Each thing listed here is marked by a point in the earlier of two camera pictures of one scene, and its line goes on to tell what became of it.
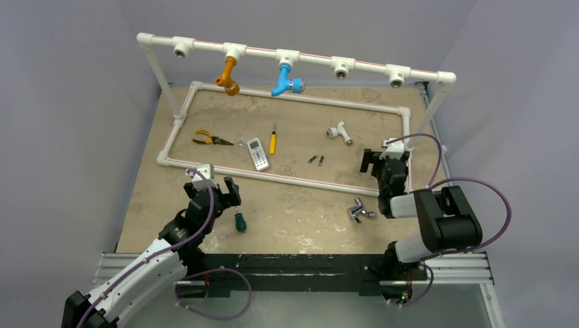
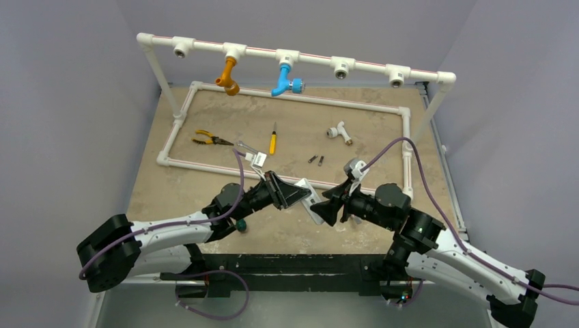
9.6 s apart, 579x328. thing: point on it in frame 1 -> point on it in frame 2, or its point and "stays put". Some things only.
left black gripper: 230,198 -> 281,194
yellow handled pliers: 213,140 stays put
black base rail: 366,273 stays put
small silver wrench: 240,143 stays put
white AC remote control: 259,158 -> 310,200
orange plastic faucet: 231,85 stays put
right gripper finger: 371,158 -> 328,210
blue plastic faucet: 297,85 stays put
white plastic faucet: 334,132 stays put
